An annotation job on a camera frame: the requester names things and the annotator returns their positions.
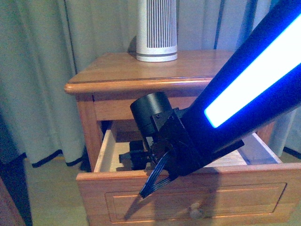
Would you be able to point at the wooden nightstand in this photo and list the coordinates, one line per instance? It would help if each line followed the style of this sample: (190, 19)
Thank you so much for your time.
(105, 90)

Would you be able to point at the wooden drawer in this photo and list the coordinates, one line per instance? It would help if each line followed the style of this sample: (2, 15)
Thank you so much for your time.
(247, 187)

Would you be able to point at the wooden bed frame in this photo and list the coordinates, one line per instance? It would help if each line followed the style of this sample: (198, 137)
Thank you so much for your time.
(14, 199)

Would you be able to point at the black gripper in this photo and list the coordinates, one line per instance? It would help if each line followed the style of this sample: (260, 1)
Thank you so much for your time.
(165, 141)

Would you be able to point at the black robot arm with light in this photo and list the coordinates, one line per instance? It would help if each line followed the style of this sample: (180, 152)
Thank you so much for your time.
(261, 81)

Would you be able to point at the white cylindrical air purifier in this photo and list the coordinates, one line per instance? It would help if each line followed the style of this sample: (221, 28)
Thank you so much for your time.
(156, 39)

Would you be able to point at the grey curtain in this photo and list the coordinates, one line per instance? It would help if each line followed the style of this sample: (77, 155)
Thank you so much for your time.
(43, 43)

